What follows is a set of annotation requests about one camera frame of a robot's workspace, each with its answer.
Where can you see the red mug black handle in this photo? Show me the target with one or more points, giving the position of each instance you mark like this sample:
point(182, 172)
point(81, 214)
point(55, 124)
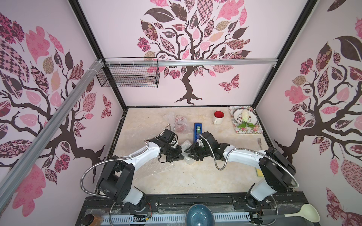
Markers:
point(180, 123)

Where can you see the rear aluminium frame bar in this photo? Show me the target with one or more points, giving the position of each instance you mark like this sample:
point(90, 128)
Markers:
point(214, 62)

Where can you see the white mug red interior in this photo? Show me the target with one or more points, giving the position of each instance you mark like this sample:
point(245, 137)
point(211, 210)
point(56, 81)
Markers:
point(218, 117)

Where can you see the cream ladle grey handle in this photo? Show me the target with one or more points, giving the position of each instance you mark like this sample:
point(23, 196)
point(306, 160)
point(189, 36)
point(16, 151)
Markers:
point(307, 212)

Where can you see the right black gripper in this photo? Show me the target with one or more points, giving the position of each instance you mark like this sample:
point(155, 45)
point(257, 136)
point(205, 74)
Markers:
point(196, 149)

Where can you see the blue ceramic bowl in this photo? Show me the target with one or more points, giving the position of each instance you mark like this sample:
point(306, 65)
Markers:
point(199, 215)

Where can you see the aluminium frame bar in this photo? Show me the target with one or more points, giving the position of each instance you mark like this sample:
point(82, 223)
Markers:
point(214, 62)
point(13, 179)

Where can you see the brown jar black lid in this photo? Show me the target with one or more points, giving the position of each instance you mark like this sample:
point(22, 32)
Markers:
point(92, 220)

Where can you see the white slotted cable duct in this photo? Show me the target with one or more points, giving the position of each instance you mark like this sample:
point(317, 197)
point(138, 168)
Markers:
point(158, 219)

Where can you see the metal fork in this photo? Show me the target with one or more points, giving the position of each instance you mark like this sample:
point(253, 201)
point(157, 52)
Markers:
point(259, 143)

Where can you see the black wire basket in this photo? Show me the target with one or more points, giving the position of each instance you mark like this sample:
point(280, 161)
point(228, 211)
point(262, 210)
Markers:
point(141, 72)

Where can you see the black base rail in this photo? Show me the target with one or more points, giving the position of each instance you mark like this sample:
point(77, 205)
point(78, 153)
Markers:
point(279, 203)

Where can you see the white decorated plate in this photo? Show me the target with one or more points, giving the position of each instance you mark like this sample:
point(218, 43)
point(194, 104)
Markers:
point(253, 116)

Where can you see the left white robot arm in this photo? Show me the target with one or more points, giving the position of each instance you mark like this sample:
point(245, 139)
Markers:
point(116, 180)

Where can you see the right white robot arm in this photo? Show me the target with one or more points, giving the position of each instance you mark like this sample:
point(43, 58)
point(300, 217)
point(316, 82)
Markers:
point(278, 172)

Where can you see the left aluminium frame bar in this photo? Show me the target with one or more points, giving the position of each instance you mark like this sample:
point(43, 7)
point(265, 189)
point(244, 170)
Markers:
point(13, 179)

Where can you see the blue tape dispenser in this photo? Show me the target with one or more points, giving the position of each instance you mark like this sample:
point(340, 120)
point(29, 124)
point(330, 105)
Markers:
point(197, 131)

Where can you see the yellow sponge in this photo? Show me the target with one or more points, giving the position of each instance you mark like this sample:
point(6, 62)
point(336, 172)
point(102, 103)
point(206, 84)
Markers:
point(259, 173)

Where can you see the white green toy vegetable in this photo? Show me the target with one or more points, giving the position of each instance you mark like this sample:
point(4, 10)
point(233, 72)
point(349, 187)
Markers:
point(244, 120)

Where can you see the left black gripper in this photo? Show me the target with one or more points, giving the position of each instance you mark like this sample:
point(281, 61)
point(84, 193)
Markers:
point(178, 156)

